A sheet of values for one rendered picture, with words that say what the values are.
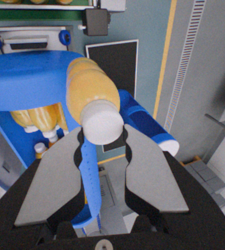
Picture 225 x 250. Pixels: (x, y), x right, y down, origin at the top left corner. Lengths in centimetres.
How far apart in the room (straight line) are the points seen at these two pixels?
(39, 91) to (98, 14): 32
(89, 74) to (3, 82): 18
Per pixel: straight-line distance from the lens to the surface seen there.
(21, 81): 29
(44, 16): 61
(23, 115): 45
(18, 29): 58
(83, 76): 16
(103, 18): 52
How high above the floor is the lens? 150
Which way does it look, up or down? 48 degrees down
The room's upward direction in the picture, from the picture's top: 152 degrees clockwise
